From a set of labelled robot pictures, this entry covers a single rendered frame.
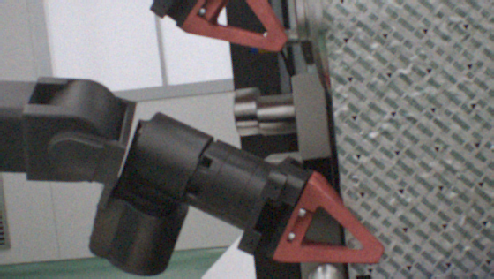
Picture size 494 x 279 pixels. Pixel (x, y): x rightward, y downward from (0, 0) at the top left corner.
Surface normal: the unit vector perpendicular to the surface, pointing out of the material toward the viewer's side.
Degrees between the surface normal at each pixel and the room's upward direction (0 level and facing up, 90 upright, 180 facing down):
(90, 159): 113
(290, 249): 100
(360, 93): 90
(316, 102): 90
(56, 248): 90
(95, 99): 40
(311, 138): 90
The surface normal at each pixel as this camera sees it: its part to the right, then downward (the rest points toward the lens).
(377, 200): -0.17, 0.10
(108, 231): 0.00, 0.47
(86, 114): 0.46, -0.79
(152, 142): -0.04, -0.18
